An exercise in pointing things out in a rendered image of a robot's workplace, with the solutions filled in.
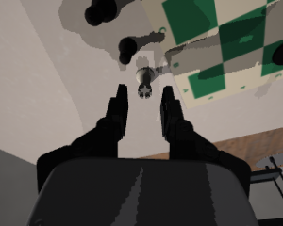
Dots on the green and cream chessboard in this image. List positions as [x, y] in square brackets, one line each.
[217, 48]

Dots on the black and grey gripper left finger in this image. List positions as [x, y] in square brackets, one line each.
[101, 141]

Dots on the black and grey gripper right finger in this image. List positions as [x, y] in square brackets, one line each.
[186, 144]

